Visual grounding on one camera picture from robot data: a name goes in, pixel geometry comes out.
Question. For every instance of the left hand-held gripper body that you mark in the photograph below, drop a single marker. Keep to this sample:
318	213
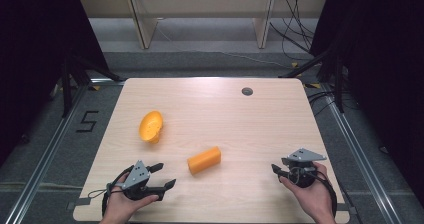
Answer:
136	179

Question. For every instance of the orange plastic bowl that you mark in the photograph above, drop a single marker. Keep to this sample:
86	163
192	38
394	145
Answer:
150	126

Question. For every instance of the beige wooden shelf unit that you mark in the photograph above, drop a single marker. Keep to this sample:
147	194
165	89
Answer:
200	7

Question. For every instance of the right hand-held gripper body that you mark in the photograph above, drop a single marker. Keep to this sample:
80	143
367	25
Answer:
301	170

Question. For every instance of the person's left hand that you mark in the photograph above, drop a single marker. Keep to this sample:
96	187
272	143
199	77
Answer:
121	205

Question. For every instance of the person's right hand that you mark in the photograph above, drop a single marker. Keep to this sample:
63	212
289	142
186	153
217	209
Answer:
311	197

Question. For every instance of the black curtain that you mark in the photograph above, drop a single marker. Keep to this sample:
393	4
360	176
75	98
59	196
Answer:
383	67
36	50

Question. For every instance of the yellow black tape piece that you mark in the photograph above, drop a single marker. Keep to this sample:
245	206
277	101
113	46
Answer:
95	88
312	85
295	64

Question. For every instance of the aluminium floor rail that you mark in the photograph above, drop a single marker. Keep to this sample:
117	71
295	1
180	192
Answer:
360	157
43	154

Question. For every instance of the black metal stand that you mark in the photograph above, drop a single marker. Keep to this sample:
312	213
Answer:
335	74
71	80

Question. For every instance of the orange rectangular block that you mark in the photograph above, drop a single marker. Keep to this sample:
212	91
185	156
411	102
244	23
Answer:
204	160

